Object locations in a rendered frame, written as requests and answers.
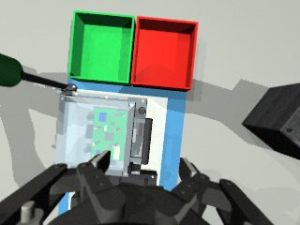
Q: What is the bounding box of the green bin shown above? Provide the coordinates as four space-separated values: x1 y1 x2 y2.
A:
68 10 136 86

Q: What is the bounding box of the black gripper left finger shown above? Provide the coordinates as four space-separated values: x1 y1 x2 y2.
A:
0 150 126 225

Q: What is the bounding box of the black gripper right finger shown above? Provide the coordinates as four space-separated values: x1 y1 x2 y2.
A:
154 157 274 225

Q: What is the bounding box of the red bin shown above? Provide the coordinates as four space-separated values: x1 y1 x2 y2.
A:
131 16 198 92

